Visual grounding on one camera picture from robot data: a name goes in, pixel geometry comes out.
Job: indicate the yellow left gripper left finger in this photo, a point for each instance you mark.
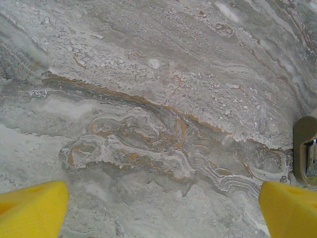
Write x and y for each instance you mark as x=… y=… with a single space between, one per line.
x=32 y=210

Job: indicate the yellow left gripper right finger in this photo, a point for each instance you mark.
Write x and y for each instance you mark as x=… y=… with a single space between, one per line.
x=289 y=213

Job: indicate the pale plastic stapler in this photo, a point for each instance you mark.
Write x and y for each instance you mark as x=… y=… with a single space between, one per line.
x=301 y=138

